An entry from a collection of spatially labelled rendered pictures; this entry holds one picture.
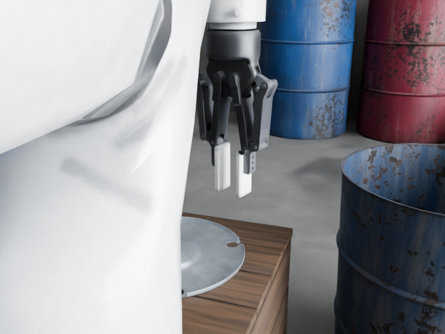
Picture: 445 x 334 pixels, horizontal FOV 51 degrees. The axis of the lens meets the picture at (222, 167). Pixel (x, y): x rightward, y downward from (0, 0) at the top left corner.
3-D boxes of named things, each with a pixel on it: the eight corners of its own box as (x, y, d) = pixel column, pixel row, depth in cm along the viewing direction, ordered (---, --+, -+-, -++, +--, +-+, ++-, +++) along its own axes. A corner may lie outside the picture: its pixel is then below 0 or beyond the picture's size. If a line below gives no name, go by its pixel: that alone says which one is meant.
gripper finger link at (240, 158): (247, 146, 68) (251, 147, 68) (247, 190, 71) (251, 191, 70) (236, 151, 66) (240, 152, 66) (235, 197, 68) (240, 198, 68)
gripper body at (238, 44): (190, 28, 62) (192, 97, 65) (242, 30, 57) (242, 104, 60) (224, 26, 68) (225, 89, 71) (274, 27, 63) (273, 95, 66)
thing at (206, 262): (84, 228, 95) (83, 224, 95) (222, 213, 102) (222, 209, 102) (81, 314, 68) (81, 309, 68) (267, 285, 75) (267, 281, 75)
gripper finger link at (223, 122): (222, 74, 63) (214, 71, 64) (211, 149, 68) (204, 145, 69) (239, 71, 66) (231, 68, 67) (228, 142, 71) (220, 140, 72)
